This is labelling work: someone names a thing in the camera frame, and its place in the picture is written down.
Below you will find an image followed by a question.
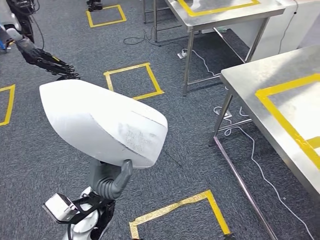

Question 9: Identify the black mechanical limb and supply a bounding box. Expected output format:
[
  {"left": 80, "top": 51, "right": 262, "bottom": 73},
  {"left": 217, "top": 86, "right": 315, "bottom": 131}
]
[{"left": 0, "top": 0, "right": 82, "bottom": 81}]

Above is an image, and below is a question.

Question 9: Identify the white cabinet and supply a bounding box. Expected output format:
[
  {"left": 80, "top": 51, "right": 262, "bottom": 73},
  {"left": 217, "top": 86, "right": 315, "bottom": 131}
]
[{"left": 229, "top": 0, "right": 320, "bottom": 63}]

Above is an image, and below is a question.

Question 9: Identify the yellow floor tape outline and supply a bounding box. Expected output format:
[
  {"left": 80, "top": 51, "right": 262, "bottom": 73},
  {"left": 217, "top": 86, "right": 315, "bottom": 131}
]
[
  {"left": 129, "top": 189, "right": 231, "bottom": 240},
  {"left": 0, "top": 84, "right": 16, "bottom": 127},
  {"left": 85, "top": 4, "right": 128, "bottom": 29},
  {"left": 103, "top": 62, "right": 165, "bottom": 101}
]

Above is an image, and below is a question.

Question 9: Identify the long white floor cable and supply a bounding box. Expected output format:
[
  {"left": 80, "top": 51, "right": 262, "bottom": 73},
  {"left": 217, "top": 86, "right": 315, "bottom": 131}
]
[{"left": 214, "top": 105, "right": 315, "bottom": 240}]

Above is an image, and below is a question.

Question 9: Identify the stainless steel workbench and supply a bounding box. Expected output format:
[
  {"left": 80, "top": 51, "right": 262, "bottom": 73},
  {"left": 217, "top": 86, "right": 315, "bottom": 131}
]
[
  {"left": 152, "top": 0, "right": 286, "bottom": 97},
  {"left": 208, "top": 44, "right": 320, "bottom": 240}
]

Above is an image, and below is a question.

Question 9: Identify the black floor cable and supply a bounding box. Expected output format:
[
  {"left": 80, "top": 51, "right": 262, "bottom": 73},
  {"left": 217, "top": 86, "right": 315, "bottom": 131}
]
[{"left": 123, "top": 26, "right": 187, "bottom": 47}]

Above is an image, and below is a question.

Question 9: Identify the white curved plastic part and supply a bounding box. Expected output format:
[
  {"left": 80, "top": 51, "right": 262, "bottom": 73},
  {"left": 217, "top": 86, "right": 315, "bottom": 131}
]
[{"left": 38, "top": 79, "right": 168, "bottom": 170}]

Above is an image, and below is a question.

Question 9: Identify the black cabinet cable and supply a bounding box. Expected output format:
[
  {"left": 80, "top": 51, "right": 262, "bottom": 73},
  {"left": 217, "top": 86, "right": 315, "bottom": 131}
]
[{"left": 278, "top": 0, "right": 300, "bottom": 55}]

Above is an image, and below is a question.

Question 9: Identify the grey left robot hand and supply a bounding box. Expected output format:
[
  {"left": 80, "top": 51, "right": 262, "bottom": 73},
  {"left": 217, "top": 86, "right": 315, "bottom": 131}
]
[{"left": 88, "top": 158, "right": 134, "bottom": 201}]

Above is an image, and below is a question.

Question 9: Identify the white power strip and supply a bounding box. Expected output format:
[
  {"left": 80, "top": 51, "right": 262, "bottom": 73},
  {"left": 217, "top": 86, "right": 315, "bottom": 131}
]
[{"left": 177, "top": 48, "right": 189, "bottom": 61}]

